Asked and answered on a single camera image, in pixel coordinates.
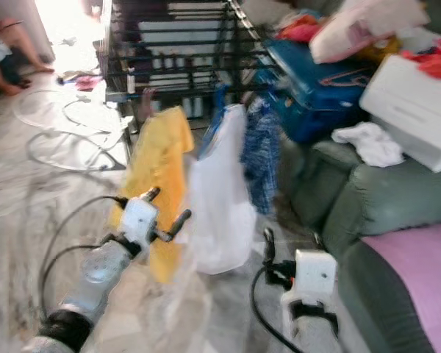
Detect blue plaid shirt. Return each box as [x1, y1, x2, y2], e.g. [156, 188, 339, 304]
[239, 99, 284, 215]

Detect blue plastic hanger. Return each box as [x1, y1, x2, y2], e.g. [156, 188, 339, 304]
[202, 82, 232, 148]

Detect yellow polo shirt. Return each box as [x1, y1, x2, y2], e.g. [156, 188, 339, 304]
[110, 107, 196, 284]

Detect white t-shirt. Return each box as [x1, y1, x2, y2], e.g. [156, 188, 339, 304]
[180, 104, 258, 274]

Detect green sofa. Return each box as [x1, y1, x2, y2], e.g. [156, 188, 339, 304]
[279, 140, 441, 353]

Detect pink cushion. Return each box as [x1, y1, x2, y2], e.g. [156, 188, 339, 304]
[362, 227, 441, 353]

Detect white crumpled cloth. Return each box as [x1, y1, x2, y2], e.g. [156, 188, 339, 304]
[331, 122, 405, 168]

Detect small pink cloth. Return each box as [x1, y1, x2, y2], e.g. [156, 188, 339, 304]
[59, 70, 104, 93]

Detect black metal drying rack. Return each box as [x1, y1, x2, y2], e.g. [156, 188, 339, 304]
[99, 0, 287, 140]

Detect white box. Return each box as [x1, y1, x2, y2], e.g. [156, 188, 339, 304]
[359, 55, 441, 174]

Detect seated adult person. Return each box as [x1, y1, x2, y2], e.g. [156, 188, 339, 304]
[0, 15, 56, 96]

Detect red cloth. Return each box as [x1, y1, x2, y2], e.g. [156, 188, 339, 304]
[276, 15, 320, 43]
[401, 37, 441, 80]

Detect pink white bag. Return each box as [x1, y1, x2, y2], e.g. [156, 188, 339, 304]
[309, 0, 431, 65]

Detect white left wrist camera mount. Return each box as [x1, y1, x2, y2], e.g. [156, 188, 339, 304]
[119, 196, 161, 249]

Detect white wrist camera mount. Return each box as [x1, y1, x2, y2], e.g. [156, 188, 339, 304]
[283, 250, 339, 308]
[119, 196, 161, 249]

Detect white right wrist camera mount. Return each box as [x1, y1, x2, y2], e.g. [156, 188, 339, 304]
[283, 250, 339, 308]

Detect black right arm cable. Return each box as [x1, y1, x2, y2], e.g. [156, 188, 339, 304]
[250, 266, 291, 353]

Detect white round wire frame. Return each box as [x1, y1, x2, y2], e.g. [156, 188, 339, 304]
[11, 88, 133, 171]

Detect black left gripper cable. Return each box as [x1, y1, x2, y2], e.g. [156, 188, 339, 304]
[40, 240, 118, 295]

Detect black left wrist camera cable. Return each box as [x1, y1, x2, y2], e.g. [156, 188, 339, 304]
[38, 194, 132, 324]

